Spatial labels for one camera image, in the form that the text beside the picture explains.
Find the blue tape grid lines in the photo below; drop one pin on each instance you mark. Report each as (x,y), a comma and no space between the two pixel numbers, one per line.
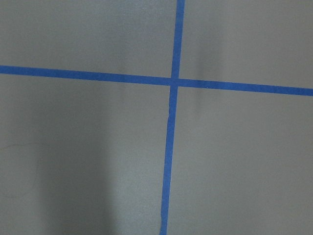
(173,82)

